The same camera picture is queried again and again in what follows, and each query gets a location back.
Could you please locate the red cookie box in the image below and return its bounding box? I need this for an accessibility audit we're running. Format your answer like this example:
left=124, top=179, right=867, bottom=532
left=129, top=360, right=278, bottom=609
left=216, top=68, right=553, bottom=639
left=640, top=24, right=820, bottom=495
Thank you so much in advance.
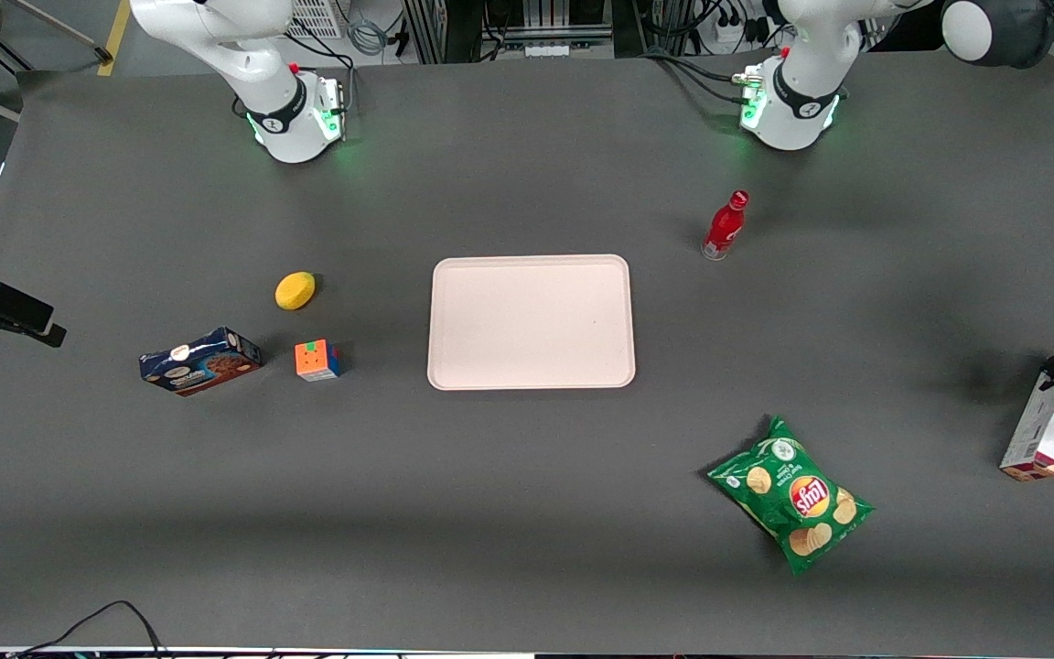
left=1000, top=366, right=1054, bottom=482

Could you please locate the blue cookie box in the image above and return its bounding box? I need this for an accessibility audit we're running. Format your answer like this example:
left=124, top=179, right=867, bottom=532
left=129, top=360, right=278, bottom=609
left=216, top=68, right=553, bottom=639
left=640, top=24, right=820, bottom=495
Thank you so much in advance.
left=138, top=327, right=263, bottom=397

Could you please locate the pink plastic tray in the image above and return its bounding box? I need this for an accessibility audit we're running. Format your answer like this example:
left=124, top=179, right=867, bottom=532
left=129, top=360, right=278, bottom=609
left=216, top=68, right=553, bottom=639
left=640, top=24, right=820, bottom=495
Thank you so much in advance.
left=426, top=254, right=637, bottom=392

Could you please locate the yellow lemon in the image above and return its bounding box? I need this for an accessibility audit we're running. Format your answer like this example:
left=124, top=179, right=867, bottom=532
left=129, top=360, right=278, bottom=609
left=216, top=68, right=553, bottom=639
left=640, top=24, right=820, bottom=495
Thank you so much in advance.
left=274, top=271, right=317, bottom=311

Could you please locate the green chips bag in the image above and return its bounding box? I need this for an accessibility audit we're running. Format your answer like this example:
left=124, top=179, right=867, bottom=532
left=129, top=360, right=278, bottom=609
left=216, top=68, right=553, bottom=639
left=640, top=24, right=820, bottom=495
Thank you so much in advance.
left=707, top=415, right=876, bottom=577

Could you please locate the colourful puzzle cube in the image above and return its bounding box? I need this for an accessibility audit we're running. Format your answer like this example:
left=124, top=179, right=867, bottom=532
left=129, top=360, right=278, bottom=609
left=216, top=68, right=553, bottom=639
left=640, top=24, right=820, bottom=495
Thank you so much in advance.
left=295, top=340, right=342, bottom=383

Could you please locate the red soda bottle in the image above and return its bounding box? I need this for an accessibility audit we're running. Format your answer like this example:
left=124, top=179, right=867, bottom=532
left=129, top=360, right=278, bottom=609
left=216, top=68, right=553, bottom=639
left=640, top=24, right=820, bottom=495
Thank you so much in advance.
left=701, top=189, right=751, bottom=262

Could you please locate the white power strip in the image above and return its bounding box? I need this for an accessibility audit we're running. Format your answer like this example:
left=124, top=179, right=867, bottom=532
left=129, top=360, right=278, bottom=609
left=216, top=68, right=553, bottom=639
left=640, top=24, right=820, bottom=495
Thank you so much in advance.
left=713, top=16, right=771, bottom=49

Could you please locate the aluminium equipment rack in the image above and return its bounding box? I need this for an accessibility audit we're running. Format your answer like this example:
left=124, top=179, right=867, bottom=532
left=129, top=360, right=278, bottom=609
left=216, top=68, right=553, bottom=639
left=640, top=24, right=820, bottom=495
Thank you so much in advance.
left=402, top=0, right=617, bottom=64

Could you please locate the thin black table-edge cable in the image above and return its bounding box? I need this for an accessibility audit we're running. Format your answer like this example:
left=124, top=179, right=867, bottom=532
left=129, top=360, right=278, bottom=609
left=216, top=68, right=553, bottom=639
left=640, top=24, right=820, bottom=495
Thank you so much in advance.
left=13, top=600, right=167, bottom=659

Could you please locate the coiled grey cable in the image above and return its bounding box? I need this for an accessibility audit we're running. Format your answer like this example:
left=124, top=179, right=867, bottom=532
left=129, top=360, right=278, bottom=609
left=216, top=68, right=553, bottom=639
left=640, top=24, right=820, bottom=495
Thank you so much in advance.
left=346, top=16, right=393, bottom=58

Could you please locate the black base cable bundle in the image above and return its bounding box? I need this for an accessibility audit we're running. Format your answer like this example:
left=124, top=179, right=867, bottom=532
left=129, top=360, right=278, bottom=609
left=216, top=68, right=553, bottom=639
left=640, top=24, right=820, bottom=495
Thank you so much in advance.
left=639, top=48, right=758, bottom=107

